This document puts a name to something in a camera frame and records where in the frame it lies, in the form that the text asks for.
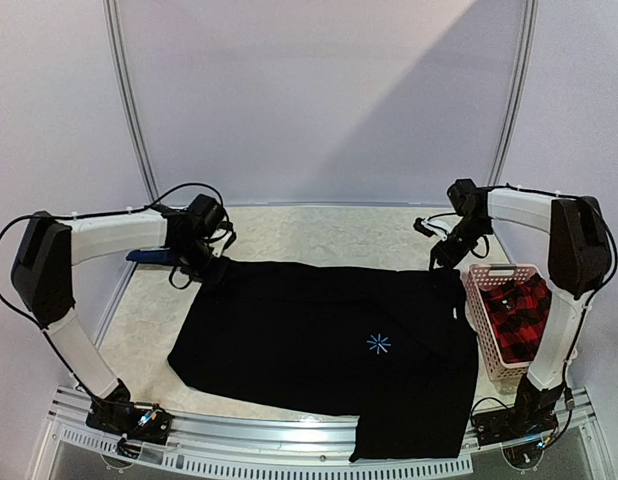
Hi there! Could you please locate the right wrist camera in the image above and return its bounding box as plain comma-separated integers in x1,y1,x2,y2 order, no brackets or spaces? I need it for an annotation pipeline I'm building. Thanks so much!
413,217,452,241

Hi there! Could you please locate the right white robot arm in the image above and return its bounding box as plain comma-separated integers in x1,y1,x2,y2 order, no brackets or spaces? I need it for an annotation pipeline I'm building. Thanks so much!
430,179,614,394

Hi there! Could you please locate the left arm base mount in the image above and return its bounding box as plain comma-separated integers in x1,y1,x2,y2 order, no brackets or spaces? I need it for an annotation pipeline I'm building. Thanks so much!
86,380,174,445

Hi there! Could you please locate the aluminium front rail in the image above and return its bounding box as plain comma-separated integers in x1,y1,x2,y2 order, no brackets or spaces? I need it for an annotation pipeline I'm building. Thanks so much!
31,387,616,479

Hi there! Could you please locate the pink perforated laundry basket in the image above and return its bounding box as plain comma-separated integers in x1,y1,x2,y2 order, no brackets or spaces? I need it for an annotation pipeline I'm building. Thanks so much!
465,264,539,382

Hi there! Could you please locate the right aluminium corner post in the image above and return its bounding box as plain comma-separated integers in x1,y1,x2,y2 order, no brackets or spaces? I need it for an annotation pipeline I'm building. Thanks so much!
487,0,538,185

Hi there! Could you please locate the black garment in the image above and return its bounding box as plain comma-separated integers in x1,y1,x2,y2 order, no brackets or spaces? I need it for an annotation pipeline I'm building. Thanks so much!
167,260,478,461

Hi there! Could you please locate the left aluminium corner post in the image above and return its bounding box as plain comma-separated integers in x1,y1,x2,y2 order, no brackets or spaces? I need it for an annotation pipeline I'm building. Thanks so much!
103,0,158,200

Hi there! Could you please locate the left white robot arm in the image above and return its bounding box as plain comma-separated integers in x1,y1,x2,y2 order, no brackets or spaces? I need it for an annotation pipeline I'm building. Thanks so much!
11,195,236,434

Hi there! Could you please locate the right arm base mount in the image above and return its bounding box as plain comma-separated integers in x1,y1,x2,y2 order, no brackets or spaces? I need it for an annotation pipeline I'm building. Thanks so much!
470,378,575,450

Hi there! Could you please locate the aluminium corner post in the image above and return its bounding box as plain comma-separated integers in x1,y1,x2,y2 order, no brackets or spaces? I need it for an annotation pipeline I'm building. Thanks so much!
103,0,158,200
487,0,538,185

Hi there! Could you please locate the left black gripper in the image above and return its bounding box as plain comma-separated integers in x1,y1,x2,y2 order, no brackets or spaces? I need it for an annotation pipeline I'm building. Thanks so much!
173,238,232,289

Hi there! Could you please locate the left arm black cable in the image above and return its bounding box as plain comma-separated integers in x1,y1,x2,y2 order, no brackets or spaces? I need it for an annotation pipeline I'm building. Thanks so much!
0,182,238,396

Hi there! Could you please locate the red black plaid shirt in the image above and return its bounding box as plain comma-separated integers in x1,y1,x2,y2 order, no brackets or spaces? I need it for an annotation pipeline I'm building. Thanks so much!
481,274,552,364

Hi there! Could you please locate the folded blue garment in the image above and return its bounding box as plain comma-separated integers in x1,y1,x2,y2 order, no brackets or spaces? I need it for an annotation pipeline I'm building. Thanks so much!
126,249,177,266

